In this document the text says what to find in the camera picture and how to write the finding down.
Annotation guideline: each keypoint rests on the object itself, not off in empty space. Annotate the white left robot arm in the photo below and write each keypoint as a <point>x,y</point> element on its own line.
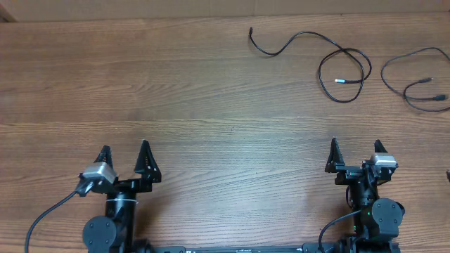
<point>114,231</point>

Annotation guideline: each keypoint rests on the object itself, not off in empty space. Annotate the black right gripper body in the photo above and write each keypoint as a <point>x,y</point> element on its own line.
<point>346,173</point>

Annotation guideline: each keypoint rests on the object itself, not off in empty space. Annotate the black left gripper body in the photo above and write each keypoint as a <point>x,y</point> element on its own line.
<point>140,185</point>

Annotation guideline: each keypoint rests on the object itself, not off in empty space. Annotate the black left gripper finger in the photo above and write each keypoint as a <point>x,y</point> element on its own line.
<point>105,155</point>
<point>146,165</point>

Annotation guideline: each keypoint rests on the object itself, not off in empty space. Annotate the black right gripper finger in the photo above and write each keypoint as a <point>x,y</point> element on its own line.
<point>379,147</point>
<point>335,162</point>

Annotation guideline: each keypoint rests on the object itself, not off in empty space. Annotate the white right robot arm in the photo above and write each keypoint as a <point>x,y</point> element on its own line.
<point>376,220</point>

